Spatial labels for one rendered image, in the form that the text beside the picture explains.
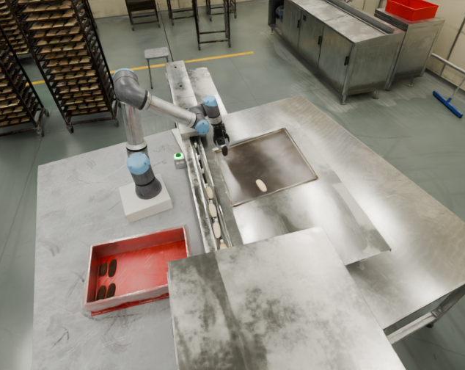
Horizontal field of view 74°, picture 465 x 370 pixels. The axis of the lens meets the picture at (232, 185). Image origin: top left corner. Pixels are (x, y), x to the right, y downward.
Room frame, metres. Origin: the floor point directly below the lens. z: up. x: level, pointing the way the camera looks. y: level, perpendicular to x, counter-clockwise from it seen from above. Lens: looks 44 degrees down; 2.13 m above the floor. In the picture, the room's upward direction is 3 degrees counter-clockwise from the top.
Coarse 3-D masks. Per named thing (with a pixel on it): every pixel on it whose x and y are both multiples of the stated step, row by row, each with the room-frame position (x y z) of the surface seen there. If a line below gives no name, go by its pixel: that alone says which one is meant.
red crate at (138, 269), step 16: (112, 256) 0.88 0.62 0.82; (128, 256) 0.87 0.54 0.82; (144, 256) 0.87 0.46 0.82; (160, 256) 0.86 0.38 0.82; (176, 256) 0.86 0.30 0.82; (128, 272) 0.78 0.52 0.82; (144, 272) 0.78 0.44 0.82; (160, 272) 0.77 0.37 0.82; (128, 288) 0.70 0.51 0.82; (144, 288) 0.70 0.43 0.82; (128, 304) 0.62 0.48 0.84
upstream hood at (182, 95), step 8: (168, 64) 2.97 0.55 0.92; (176, 64) 2.96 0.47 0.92; (168, 72) 2.78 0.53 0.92; (176, 72) 2.77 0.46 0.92; (184, 72) 2.76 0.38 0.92; (176, 80) 2.61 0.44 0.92; (184, 80) 2.60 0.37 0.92; (176, 88) 2.45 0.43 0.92; (184, 88) 2.45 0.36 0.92; (176, 96) 2.31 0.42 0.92; (184, 96) 2.31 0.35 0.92; (192, 96) 2.30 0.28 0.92; (176, 104) 2.18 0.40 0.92; (184, 104) 2.18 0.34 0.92; (192, 104) 2.17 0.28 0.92; (184, 128) 1.84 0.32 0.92; (192, 128) 1.83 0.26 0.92; (184, 136) 1.79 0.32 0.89; (192, 136) 1.80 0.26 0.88; (200, 136) 1.81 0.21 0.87
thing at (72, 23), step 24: (24, 0) 3.39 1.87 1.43; (48, 0) 3.34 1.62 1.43; (72, 0) 3.35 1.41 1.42; (48, 24) 3.40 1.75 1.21; (72, 24) 3.37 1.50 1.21; (48, 48) 3.38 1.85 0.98; (72, 48) 3.36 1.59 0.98; (96, 48) 3.75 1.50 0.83; (48, 72) 3.34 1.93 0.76; (72, 72) 3.32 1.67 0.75; (96, 72) 3.34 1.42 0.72; (72, 96) 3.36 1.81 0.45; (96, 96) 3.46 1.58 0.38; (96, 120) 3.31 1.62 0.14
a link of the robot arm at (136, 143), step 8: (120, 72) 1.43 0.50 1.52; (128, 72) 1.44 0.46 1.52; (136, 80) 1.41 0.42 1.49; (128, 112) 1.39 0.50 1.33; (136, 112) 1.41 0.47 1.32; (128, 120) 1.39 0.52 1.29; (136, 120) 1.40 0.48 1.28; (128, 128) 1.38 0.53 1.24; (136, 128) 1.39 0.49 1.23; (128, 136) 1.39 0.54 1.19; (136, 136) 1.38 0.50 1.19; (128, 144) 1.39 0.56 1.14; (136, 144) 1.38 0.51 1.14; (144, 144) 1.40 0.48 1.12; (128, 152) 1.37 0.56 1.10; (136, 152) 1.36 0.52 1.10; (144, 152) 1.38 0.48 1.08
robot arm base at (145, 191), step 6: (156, 180) 1.28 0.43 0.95; (138, 186) 1.23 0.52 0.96; (144, 186) 1.22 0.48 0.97; (150, 186) 1.23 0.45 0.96; (156, 186) 1.26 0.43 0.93; (138, 192) 1.22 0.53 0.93; (144, 192) 1.21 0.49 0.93; (150, 192) 1.21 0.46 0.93; (156, 192) 1.23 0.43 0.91; (144, 198) 1.20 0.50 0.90; (150, 198) 1.20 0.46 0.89
